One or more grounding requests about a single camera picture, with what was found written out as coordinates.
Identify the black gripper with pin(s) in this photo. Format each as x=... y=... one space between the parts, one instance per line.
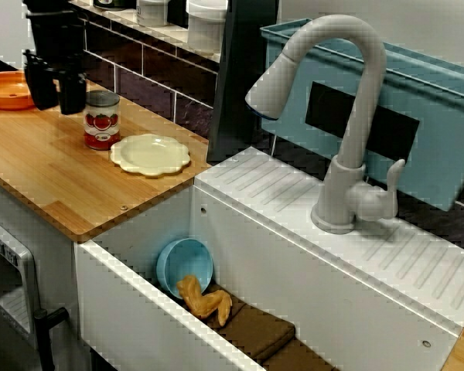
x=56 y=42

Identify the wooden countertop board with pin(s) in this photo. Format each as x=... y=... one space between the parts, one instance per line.
x=81 y=220

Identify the grey appliance door panel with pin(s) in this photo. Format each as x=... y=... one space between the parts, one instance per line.
x=23 y=270

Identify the light blue bowl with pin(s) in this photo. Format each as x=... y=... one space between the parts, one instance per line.
x=189 y=263

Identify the white toy sink unit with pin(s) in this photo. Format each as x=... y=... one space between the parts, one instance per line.
x=294 y=270

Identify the black upright post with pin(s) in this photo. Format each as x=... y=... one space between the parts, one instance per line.
x=236 y=77

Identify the black rectangular label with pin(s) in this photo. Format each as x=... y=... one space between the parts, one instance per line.
x=363 y=120

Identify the grey toy faucet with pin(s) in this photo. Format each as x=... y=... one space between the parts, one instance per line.
x=371 y=58

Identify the teal plastic bin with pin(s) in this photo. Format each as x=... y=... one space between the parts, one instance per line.
x=441 y=116

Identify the tomato soup can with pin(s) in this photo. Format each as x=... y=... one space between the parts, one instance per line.
x=102 y=123

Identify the brown folded cloth mat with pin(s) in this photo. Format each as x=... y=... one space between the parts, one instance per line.
x=255 y=332

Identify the large white jar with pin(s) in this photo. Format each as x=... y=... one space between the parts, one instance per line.
x=205 y=27

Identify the orange plate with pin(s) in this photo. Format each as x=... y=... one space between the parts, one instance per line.
x=7 y=92

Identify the cream flower-shaped plate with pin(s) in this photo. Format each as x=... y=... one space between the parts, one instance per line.
x=151 y=156

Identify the cream shelf ledge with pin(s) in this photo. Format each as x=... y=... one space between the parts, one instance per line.
x=181 y=38

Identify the tan toy chicken wing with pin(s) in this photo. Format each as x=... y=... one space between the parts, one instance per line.
x=201 y=303

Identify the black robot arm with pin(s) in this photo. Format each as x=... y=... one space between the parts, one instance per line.
x=48 y=5

